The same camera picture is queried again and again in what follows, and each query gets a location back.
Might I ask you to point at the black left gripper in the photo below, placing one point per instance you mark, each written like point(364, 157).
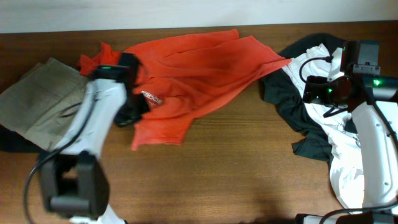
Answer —
point(132, 117)

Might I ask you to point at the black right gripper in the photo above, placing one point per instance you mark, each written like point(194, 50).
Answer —
point(313, 90)

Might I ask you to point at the red orange t-shirt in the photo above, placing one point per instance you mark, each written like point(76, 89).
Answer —
point(188, 76)

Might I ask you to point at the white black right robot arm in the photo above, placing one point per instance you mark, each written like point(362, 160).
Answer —
point(371, 101)

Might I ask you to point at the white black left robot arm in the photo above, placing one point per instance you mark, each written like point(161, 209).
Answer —
point(72, 181)

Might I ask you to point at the folded khaki trousers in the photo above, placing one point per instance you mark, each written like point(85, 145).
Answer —
point(41, 104)

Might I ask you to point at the folded black garment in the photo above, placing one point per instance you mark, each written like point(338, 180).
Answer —
point(15, 143)

